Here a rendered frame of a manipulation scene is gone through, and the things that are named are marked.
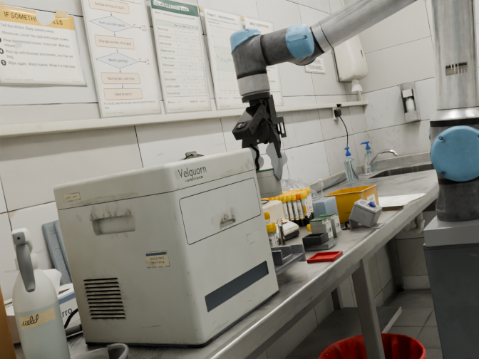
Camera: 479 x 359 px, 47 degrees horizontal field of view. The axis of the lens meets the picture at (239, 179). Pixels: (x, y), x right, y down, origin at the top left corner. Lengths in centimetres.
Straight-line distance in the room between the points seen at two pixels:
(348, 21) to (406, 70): 247
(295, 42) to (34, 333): 80
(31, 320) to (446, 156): 84
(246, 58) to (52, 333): 73
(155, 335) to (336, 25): 84
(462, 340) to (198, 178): 78
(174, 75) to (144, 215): 116
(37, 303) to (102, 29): 104
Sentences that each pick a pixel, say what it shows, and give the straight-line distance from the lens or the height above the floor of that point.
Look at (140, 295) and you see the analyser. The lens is 96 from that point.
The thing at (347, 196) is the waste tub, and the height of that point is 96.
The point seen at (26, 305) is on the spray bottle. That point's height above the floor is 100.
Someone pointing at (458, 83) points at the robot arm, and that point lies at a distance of 123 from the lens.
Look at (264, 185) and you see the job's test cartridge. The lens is 130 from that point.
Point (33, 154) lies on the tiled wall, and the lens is 152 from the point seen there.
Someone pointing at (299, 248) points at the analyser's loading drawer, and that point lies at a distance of 127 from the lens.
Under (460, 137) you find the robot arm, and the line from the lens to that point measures 120.
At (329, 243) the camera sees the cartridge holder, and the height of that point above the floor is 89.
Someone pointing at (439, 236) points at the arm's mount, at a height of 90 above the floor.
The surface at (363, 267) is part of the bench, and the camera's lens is 155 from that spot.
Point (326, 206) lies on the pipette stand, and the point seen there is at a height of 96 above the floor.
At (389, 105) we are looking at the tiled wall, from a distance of 387.
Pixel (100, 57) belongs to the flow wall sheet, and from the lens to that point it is 175.
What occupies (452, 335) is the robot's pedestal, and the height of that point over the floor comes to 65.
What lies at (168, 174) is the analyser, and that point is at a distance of 87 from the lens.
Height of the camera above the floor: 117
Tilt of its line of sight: 3 degrees down
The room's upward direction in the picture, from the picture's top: 11 degrees counter-clockwise
